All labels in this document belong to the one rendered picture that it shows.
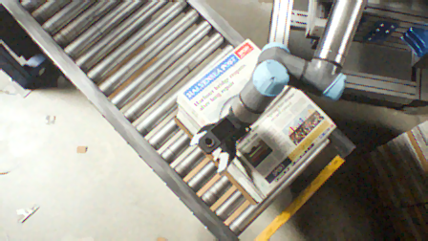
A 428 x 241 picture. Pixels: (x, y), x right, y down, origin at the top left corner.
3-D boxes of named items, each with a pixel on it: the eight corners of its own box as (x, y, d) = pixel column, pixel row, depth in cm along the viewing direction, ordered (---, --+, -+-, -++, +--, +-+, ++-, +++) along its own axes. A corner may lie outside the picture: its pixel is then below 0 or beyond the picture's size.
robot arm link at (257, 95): (294, 68, 101) (288, 89, 95) (269, 98, 109) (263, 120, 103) (266, 51, 101) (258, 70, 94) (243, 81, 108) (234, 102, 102)
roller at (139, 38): (190, 8, 165) (190, 1, 160) (94, 89, 155) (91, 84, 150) (181, -1, 165) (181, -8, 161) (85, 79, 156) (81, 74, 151)
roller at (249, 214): (330, 143, 153) (334, 140, 148) (234, 239, 143) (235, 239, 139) (319, 133, 154) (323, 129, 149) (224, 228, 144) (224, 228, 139)
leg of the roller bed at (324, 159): (303, 176, 225) (345, 151, 159) (295, 184, 224) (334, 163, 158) (294, 168, 226) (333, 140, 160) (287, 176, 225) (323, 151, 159)
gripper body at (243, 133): (242, 142, 119) (265, 116, 111) (224, 156, 113) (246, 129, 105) (223, 122, 120) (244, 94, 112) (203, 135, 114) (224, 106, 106)
